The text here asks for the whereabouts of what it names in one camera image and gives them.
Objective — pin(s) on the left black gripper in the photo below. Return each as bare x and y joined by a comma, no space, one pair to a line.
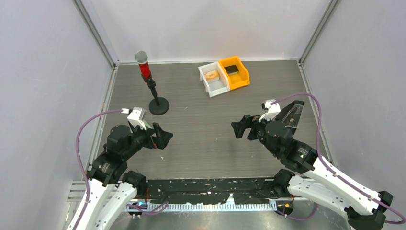
161,139

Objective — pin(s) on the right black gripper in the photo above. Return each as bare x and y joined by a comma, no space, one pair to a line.
239,127

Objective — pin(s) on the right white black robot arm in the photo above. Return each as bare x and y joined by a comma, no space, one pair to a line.
311,176

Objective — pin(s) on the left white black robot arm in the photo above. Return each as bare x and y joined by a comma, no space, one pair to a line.
110,185

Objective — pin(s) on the orange card in white bin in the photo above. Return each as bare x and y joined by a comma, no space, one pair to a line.
212,76

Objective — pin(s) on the black microphone stand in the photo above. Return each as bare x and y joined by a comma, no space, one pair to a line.
158,105

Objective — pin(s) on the white plastic bin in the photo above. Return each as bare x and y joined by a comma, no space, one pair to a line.
214,88

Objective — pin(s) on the orange plastic bin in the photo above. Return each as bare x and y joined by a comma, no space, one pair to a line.
239,80

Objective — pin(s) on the black metronome clear cover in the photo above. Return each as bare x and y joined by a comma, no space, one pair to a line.
290,115

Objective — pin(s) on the black item in orange bin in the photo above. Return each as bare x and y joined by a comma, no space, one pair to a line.
231,70

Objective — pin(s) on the red grey microphone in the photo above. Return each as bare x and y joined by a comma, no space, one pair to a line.
142,60

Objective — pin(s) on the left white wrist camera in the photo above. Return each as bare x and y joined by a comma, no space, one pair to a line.
135,117

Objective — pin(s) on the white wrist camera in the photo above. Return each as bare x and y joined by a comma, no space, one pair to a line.
271,109
135,117

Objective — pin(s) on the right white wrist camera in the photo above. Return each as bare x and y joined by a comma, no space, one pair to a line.
271,109

